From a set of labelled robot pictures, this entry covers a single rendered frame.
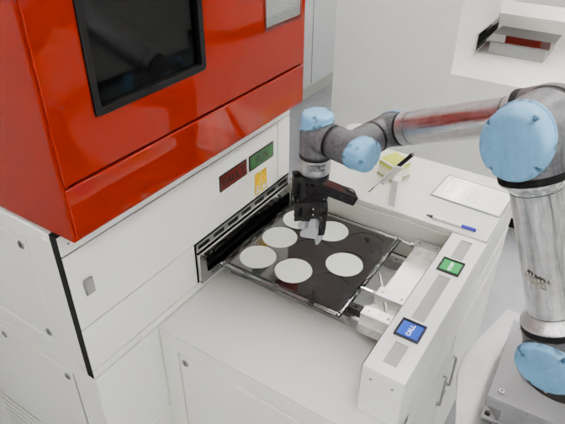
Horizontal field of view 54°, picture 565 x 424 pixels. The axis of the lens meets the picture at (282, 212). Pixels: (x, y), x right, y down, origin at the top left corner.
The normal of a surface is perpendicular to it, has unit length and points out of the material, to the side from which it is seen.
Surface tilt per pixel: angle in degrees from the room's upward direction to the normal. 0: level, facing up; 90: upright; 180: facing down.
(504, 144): 83
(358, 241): 0
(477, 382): 0
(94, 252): 90
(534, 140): 84
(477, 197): 0
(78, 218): 90
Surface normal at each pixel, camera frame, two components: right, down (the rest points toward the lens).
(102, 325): 0.84, 0.31
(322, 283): 0.00, -0.83
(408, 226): -0.55, 0.47
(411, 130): -0.72, 0.33
